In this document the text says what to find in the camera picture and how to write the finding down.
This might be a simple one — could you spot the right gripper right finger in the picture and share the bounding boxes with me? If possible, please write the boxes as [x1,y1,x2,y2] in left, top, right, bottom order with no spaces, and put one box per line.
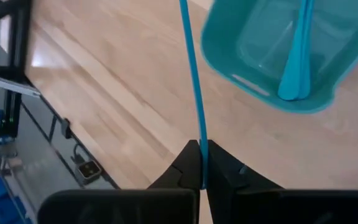
[206,139,358,224]

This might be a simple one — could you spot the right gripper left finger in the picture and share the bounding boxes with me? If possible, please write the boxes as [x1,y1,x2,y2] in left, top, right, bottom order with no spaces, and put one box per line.
[37,139,202,224]

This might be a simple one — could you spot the teal handled metal spoon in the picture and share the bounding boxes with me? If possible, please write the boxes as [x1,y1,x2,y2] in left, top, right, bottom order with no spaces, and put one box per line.
[178,0,209,190]
[277,0,307,102]

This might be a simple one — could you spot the teal plastic bin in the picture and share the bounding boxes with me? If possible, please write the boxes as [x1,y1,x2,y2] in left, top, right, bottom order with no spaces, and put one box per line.
[200,0,358,114]

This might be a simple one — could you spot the silver frame end plate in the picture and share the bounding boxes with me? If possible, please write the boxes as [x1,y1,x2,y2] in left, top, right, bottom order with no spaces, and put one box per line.
[0,73,42,98]

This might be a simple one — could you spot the black metal table frame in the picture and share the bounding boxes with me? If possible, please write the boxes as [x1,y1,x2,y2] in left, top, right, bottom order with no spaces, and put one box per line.
[0,0,121,190]

